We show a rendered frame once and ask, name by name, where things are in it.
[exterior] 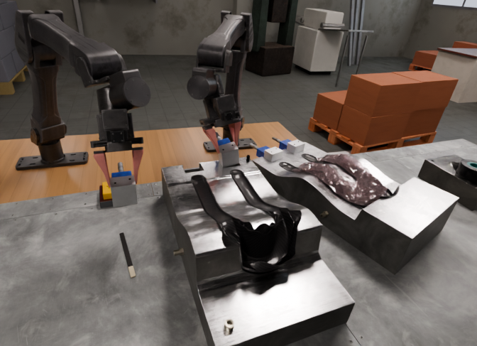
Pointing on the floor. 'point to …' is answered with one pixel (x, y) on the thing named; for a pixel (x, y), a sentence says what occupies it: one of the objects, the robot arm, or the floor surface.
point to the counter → (459, 71)
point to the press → (276, 59)
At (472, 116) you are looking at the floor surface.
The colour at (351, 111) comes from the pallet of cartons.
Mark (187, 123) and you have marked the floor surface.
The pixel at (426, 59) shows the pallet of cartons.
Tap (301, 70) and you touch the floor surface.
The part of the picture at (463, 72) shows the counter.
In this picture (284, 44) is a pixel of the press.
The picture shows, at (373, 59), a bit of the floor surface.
